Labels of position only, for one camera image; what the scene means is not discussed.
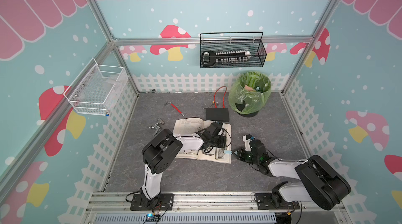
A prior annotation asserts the sketch drawing book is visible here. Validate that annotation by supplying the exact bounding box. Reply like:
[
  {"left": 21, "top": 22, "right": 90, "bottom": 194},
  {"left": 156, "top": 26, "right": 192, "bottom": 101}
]
[{"left": 173, "top": 118, "right": 232, "bottom": 164}]

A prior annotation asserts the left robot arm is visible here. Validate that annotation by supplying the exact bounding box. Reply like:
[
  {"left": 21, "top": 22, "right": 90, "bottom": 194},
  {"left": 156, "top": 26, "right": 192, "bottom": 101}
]
[{"left": 140, "top": 121, "right": 231, "bottom": 201}]

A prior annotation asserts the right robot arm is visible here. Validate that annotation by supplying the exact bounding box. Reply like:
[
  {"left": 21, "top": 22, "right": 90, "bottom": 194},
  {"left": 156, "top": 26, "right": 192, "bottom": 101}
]
[{"left": 232, "top": 135, "right": 352, "bottom": 210}]

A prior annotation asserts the black flat box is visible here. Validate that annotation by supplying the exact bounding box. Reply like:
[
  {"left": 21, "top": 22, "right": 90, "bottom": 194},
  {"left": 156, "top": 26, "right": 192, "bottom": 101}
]
[{"left": 205, "top": 108, "right": 230, "bottom": 122}]

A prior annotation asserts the green bagged trash bin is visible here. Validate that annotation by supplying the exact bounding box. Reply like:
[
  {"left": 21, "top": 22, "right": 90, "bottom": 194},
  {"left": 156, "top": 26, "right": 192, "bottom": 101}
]
[{"left": 228, "top": 71, "right": 272, "bottom": 117}]

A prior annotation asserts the small metal clamp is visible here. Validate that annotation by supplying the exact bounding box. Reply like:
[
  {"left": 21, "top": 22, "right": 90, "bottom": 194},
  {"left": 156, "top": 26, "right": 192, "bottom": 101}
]
[{"left": 148, "top": 118, "right": 165, "bottom": 136}]

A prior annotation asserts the black socket bit holder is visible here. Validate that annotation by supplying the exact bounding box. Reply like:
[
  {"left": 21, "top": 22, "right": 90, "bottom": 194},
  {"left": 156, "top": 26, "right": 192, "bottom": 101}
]
[{"left": 200, "top": 50, "right": 251, "bottom": 67}]

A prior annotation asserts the green circuit board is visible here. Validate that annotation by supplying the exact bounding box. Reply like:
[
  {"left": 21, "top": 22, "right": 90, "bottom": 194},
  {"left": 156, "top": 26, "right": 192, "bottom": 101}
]
[{"left": 145, "top": 213, "right": 161, "bottom": 223}]

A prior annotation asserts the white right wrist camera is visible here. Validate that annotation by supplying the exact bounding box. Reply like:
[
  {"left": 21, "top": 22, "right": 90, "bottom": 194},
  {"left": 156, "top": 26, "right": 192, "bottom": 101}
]
[{"left": 242, "top": 135, "right": 255, "bottom": 152}]

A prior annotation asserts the red handled tool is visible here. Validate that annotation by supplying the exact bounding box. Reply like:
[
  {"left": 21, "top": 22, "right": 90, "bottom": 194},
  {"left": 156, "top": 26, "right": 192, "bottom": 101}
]
[{"left": 164, "top": 102, "right": 185, "bottom": 117}]

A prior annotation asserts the red cable loop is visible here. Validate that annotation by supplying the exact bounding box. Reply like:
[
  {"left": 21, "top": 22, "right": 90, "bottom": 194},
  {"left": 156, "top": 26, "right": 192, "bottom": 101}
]
[{"left": 213, "top": 85, "right": 228, "bottom": 109}]

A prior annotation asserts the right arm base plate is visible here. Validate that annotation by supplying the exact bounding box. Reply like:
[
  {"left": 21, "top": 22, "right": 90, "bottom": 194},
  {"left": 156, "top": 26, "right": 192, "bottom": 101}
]
[{"left": 254, "top": 193, "right": 300, "bottom": 211}]

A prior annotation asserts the grey slotted cable duct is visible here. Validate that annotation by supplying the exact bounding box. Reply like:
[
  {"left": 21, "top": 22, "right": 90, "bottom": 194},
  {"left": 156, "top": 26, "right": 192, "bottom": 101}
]
[{"left": 93, "top": 212, "right": 277, "bottom": 224}]

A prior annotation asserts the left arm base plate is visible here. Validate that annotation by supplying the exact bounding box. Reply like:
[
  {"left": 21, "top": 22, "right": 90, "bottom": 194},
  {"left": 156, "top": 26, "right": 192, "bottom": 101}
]
[{"left": 130, "top": 194, "right": 174, "bottom": 211}]

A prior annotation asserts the black wire wall basket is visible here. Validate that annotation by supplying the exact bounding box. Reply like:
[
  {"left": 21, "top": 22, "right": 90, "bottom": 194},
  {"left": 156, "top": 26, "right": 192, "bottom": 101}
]
[{"left": 200, "top": 32, "right": 267, "bottom": 69}]

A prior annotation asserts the white wire wall basket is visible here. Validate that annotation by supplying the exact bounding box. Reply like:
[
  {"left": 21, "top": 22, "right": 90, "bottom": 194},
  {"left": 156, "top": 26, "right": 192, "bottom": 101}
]
[{"left": 63, "top": 58, "right": 128, "bottom": 117}]

